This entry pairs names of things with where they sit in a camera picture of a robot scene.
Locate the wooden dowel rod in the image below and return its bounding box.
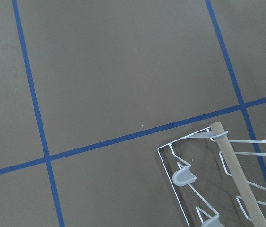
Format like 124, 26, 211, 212
210, 122, 266, 227

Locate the white wire cup holder rack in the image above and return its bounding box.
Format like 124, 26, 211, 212
162, 127, 266, 227

